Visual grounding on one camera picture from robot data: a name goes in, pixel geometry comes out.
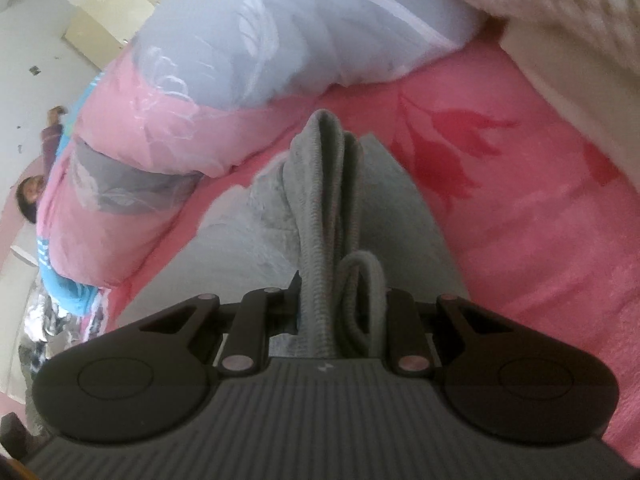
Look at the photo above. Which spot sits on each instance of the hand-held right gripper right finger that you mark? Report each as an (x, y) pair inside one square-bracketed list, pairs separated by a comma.
[(400, 320)]

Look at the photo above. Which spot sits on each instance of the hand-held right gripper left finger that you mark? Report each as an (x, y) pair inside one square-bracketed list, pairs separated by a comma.
[(285, 315)]

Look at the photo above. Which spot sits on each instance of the grey sweatpants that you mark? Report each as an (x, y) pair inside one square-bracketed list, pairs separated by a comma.
[(390, 210)]

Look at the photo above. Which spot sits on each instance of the pink grey floral quilt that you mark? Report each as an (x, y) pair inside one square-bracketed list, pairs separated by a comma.
[(150, 185)]

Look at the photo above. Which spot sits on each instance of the blue striped blanket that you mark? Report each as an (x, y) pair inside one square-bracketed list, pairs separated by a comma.
[(65, 295)]

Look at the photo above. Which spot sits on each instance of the white patterned blanket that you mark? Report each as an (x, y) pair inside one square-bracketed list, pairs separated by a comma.
[(55, 330)]

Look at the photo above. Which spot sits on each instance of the pink cream headboard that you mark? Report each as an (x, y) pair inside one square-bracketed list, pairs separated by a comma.
[(15, 245)]

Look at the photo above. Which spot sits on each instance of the cream wardrobe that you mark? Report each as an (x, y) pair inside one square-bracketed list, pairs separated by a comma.
[(115, 15)]

